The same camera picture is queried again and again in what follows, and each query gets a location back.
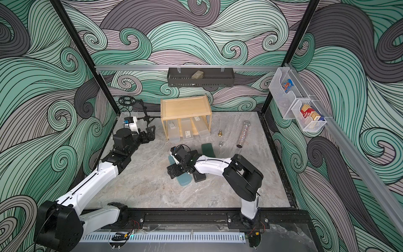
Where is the aluminium wall rail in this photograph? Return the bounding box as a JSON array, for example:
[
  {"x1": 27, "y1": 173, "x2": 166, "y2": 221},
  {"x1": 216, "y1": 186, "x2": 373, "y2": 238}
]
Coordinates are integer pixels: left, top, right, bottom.
[{"x1": 94, "y1": 64, "x2": 280, "y2": 72}]

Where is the black mini tripod stand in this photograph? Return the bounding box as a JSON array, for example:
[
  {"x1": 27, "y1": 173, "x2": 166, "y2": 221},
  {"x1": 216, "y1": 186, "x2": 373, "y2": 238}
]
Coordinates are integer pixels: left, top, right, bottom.
[{"x1": 118, "y1": 95, "x2": 160, "y2": 126}]

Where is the beige block in tray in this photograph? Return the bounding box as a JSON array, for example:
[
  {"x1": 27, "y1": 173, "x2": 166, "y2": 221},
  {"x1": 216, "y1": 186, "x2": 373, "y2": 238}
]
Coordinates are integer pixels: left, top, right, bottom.
[{"x1": 191, "y1": 70, "x2": 204, "y2": 79}]

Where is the translucent case with barcode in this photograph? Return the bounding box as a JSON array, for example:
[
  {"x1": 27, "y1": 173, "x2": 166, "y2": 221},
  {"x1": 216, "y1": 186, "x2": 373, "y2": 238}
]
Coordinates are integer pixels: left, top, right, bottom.
[{"x1": 181, "y1": 118, "x2": 194, "y2": 140}]

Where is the black pencil case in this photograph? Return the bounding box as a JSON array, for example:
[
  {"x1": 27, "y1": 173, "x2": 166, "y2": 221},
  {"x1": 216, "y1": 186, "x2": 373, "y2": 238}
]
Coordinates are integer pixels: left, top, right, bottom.
[{"x1": 193, "y1": 172, "x2": 206, "y2": 183}]

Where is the clear wall bin lower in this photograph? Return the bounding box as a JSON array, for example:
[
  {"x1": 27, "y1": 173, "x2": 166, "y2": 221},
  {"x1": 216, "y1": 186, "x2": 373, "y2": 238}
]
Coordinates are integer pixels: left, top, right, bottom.
[{"x1": 291, "y1": 98, "x2": 327, "y2": 133}]

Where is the rounded translucent pencil case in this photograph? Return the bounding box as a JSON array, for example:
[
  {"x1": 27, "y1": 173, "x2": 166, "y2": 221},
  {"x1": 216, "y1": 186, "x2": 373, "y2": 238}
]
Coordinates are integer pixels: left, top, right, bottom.
[{"x1": 167, "y1": 120, "x2": 181, "y2": 143}]

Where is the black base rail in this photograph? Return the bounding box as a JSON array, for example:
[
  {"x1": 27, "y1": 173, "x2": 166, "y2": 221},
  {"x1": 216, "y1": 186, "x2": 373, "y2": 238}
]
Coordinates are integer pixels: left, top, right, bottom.
[{"x1": 123, "y1": 207, "x2": 311, "y2": 230}]

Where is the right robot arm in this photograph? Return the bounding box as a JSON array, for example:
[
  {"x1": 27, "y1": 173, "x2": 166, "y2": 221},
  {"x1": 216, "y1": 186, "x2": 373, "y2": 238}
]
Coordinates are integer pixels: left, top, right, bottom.
[{"x1": 167, "y1": 145, "x2": 264, "y2": 221}]

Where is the black wall-mounted tray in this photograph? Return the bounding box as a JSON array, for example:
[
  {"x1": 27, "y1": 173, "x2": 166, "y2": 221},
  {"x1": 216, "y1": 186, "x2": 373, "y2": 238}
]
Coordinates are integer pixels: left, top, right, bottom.
[{"x1": 167, "y1": 67, "x2": 235, "y2": 88}]

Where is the light blue pencil case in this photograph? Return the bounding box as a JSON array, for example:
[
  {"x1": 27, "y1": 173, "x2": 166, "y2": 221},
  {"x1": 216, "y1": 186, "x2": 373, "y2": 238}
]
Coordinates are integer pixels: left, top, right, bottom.
[{"x1": 169, "y1": 155, "x2": 192, "y2": 187}]

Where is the wooden two-tier shelf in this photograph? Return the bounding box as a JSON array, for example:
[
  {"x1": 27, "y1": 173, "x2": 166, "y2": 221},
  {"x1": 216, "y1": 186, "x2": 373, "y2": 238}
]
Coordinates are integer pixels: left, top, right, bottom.
[{"x1": 160, "y1": 95, "x2": 213, "y2": 140}]

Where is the translucent rectangular pencil case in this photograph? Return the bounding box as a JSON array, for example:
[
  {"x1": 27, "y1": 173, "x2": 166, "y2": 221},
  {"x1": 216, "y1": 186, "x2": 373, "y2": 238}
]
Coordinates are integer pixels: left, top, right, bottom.
[{"x1": 192, "y1": 117, "x2": 210, "y2": 137}]

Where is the clear wall bin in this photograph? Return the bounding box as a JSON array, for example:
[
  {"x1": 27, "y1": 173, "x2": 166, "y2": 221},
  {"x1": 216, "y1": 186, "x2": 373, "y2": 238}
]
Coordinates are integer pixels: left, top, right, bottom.
[
  {"x1": 269, "y1": 67, "x2": 310, "y2": 120},
  {"x1": 291, "y1": 98, "x2": 327, "y2": 133}
]

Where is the red box of sticks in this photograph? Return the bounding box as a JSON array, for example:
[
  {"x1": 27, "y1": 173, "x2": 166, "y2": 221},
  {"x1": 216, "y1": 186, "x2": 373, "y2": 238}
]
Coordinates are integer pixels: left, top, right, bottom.
[{"x1": 300, "y1": 104, "x2": 325, "y2": 121}]

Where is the white slotted cable duct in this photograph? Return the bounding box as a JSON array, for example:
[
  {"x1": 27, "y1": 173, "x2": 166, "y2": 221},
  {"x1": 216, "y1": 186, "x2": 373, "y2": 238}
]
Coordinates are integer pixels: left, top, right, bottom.
[{"x1": 81, "y1": 231, "x2": 246, "y2": 245}]

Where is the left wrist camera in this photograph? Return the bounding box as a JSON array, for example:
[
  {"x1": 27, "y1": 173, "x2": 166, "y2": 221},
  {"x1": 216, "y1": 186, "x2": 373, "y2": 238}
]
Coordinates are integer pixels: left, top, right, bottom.
[{"x1": 124, "y1": 116, "x2": 138, "y2": 132}]

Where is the glittery silver tube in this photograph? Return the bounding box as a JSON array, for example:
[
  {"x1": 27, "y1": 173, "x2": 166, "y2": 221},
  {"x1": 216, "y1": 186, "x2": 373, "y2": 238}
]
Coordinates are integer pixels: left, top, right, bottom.
[{"x1": 236, "y1": 121, "x2": 250, "y2": 149}]

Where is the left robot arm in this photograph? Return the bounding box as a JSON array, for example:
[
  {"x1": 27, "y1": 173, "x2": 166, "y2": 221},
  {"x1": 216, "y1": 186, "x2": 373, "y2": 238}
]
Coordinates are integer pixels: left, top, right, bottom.
[{"x1": 34, "y1": 126, "x2": 155, "y2": 252}]

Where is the blue red packet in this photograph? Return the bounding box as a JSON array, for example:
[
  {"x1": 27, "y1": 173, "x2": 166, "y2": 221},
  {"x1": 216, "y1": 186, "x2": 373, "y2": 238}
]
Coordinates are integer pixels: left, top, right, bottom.
[{"x1": 281, "y1": 79, "x2": 294, "y2": 93}]

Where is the clear wall bin upper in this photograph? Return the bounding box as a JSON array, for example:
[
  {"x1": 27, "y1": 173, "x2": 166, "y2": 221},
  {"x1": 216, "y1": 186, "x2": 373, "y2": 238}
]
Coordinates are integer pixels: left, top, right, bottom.
[{"x1": 269, "y1": 67, "x2": 310, "y2": 120}]

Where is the dark green pencil case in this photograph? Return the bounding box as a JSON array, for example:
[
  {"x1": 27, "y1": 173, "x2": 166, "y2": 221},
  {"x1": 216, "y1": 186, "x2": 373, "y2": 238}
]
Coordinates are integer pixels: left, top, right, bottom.
[{"x1": 201, "y1": 143, "x2": 216, "y2": 158}]

